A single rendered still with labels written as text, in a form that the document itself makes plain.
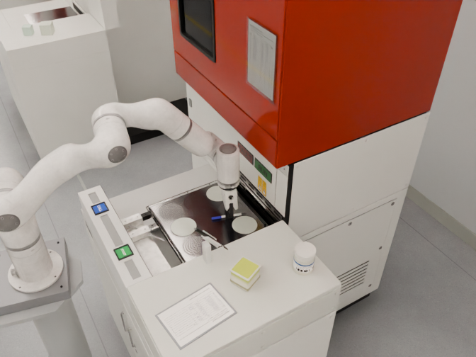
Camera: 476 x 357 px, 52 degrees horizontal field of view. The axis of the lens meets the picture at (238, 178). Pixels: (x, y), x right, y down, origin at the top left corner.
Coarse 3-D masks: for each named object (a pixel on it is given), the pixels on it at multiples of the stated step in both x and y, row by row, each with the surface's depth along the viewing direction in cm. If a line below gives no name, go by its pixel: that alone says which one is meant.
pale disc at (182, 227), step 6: (174, 222) 190; (180, 222) 190; (186, 222) 190; (192, 222) 190; (174, 228) 188; (180, 228) 188; (186, 228) 188; (192, 228) 188; (180, 234) 185; (186, 234) 185
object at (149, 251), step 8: (144, 240) 186; (152, 240) 186; (144, 248) 183; (152, 248) 183; (144, 256) 179; (152, 256) 179; (160, 256) 179; (152, 264) 177; (160, 264) 177; (168, 264) 177; (152, 272) 174; (160, 272) 174
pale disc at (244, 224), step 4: (244, 216) 193; (248, 216) 193; (236, 220) 191; (240, 220) 191; (244, 220) 191; (248, 220) 191; (252, 220) 191; (232, 224) 190; (236, 224) 190; (240, 224) 190; (244, 224) 190; (248, 224) 190; (252, 224) 190; (256, 224) 190; (236, 228) 188; (240, 228) 188; (244, 228) 188; (248, 228) 188; (252, 228) 188; (240, 232) 186; (244, 232) 186; (248, 232) 186
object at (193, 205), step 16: (192, 192) 204; (160, 208) 197; (176, 208) 197; (192, 208) 197; (208, 208) 196; (224, 208) 197; (240, 208) 197; (208, 224) 190; (224, 224) 190; (176, 240) 183; (192, 240) 183; (224, 240) 183; (192, 256) 177
